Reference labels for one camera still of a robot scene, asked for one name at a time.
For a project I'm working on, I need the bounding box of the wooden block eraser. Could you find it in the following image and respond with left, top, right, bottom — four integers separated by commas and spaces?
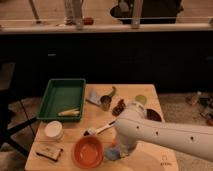
35, 144, 63, 162

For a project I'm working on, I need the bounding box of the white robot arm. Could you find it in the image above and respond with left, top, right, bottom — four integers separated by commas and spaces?
114, 102, 213, 161

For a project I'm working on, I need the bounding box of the green chili pepper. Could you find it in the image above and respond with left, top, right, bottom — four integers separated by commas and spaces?
108, 86, 117, 98

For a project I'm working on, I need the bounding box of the yellow corn cob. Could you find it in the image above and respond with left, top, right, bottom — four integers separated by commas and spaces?
58, 108, 80, 116

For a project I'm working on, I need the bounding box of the orange ball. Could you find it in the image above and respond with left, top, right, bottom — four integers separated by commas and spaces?
111, 139, 117, 147

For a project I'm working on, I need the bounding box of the white round container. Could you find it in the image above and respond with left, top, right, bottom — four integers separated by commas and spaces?
44, 121, 63, 140

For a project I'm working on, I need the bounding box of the bunch of dark grapes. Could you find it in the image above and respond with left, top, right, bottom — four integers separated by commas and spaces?
112, 99, 126, 116

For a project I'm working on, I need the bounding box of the orange red bowl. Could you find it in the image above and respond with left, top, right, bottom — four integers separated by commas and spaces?
71, 136, 103, 169

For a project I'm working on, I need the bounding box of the red object on counter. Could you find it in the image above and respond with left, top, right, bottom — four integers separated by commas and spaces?
83, 17, 94, 25

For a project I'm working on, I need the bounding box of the blue sponge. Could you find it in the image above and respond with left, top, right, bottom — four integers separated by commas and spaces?
104, 148, 121, 161

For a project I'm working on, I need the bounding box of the steel measuring cup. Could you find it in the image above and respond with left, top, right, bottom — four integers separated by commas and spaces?
100, 95, 112, 111

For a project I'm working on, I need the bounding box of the white handled brush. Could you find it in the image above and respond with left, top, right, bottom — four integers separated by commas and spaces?
83, 121, 115, 136

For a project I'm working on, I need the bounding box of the light green cup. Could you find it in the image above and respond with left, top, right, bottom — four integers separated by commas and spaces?
135, 95, 147, 105

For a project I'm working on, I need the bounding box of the dark maroon bowl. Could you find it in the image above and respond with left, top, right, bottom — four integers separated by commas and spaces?
147, 109, 162, 122

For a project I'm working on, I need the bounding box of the green plastic tray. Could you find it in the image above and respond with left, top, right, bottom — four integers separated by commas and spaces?
37, 79, 86, 122

